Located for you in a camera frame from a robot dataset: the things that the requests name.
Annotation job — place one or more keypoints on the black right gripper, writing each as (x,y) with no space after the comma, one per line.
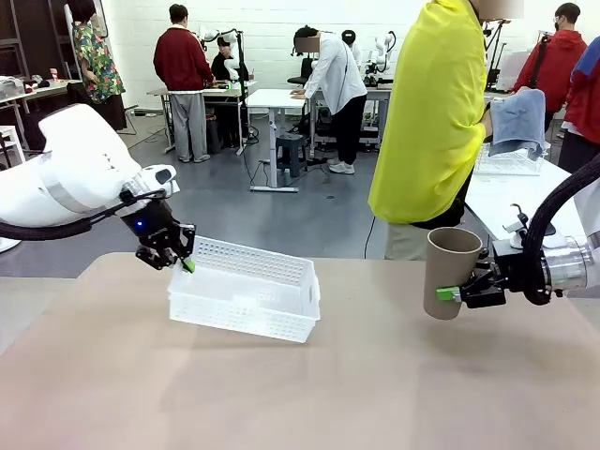
(511,274)

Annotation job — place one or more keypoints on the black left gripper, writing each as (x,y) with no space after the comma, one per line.
(150,225)

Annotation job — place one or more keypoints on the brown paper cup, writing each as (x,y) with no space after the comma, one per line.
(447,276)

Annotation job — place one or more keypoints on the white perforated plastic basket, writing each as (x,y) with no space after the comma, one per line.
(244,295)

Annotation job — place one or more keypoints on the grey-blue towel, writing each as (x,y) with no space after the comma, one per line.
(518,122)

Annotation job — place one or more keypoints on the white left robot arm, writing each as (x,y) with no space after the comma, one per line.
(70,173)

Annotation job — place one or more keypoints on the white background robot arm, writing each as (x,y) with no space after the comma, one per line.
(229,47)
(384,51)

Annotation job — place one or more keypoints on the clear basket on side table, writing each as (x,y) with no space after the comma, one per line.
(506,165)

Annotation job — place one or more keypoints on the person's right hand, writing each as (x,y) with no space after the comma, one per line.
(488,123)

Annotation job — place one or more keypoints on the white side table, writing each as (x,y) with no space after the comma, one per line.
(515,197)

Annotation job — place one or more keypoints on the grey plastic stool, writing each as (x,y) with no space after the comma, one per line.
(290,152)

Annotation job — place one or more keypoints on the grey work desk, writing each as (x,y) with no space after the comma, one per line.
(225,91)

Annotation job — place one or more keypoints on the person in yellow poncho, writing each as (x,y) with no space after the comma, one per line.
(431,117)

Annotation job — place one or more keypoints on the person in dark red sweater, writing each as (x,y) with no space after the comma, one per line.
(180,70)

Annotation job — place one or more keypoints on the white standing desk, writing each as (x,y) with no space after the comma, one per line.
(276,99)

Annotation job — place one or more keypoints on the seated person in black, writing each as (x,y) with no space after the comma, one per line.
(225,70)

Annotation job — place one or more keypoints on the person in red blue jacket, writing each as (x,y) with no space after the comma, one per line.
(583,108)

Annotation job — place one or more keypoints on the person in floral shirt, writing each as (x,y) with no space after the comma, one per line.
(96,65)

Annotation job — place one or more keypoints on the black office chair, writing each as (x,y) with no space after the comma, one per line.
(300,77)

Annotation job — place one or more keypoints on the person in white shirt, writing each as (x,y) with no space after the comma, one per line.
(337,79)

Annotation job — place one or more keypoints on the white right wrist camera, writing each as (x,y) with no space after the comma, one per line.
(515,236)

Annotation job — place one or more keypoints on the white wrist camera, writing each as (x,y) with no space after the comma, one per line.
(161,177)
(515,236)

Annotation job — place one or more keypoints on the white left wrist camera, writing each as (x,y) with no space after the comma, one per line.
(161,177)

